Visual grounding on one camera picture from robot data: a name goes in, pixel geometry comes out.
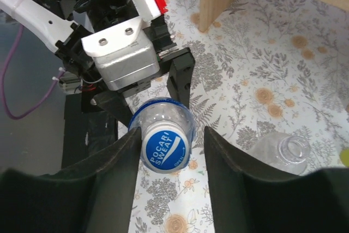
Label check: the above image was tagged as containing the blue label water bottle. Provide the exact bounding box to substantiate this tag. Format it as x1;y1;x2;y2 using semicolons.
128;97;196;145

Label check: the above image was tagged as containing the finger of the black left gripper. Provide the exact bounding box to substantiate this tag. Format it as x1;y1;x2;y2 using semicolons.
159;47;195;108
91;91;133;127

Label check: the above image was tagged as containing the floral table mat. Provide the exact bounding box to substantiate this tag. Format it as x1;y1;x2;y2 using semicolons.
129;0;348;232

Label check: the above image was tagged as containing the blue white bottle cap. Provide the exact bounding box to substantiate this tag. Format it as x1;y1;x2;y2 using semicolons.
141;121;191;174

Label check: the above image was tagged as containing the clear plastic bottle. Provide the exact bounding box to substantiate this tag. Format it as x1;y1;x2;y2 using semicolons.
248;132;311;175

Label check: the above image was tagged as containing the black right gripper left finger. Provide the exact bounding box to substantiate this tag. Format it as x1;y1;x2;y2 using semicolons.
1;128;142;232

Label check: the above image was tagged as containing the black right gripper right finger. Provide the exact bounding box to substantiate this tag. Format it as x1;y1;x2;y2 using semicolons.
204;127;348;232

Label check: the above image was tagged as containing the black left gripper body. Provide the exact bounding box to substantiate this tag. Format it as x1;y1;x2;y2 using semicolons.
56;15;176;93

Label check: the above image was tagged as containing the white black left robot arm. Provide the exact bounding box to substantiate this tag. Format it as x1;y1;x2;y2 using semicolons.
1;0;195;125

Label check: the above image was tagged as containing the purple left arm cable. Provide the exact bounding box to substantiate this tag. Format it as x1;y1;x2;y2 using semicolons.
0;0;167;121

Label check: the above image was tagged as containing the yellow glue bottle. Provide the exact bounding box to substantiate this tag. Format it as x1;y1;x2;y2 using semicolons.
339;148;349;167

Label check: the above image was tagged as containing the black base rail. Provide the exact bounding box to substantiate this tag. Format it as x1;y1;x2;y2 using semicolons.
61;93;118;169

